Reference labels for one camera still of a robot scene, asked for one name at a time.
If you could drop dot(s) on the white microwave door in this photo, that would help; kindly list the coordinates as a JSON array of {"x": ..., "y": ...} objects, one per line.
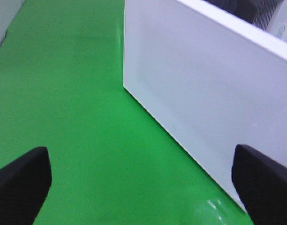
[{"x": 210, "y": 79}]

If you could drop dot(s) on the white microwave oven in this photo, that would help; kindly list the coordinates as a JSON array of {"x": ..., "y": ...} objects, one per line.
[{"x": 271, "y": 16}]

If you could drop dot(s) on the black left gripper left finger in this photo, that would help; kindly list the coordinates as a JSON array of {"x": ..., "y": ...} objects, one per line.
[{"x": 24, "y": 186}]

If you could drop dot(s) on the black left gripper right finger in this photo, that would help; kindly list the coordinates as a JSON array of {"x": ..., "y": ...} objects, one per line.
[{"x": 261, "y": 184}]

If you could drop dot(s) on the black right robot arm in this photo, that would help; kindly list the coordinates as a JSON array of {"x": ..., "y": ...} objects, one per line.
[{"x": 243, "y": 9}]

